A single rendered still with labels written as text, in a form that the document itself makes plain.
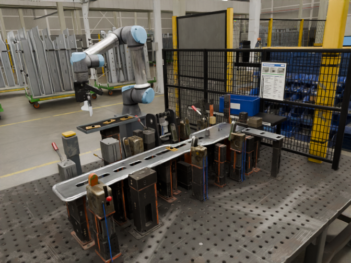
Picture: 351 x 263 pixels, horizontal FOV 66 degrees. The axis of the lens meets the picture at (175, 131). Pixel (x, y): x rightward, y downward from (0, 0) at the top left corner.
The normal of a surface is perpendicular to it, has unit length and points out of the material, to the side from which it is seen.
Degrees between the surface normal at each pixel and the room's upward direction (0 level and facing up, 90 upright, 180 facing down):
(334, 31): 88
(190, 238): 0
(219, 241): 0
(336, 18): 93
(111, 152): 90
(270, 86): 90
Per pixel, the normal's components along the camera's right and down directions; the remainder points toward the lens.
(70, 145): 0.68, 0.22
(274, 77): -0.73, 0.25
